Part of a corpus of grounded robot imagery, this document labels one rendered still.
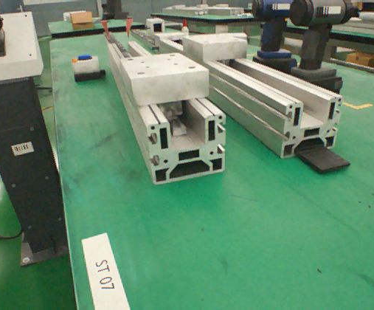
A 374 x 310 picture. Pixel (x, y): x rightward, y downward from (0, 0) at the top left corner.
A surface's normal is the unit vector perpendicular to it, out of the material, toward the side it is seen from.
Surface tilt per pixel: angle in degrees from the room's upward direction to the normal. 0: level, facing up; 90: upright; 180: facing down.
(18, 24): 42
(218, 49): 90
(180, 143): 0
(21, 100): 90
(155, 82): 90
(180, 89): 90
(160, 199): 0
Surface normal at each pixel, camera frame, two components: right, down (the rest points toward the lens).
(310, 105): -0.95, 0.18
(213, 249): -0.04, -0.88
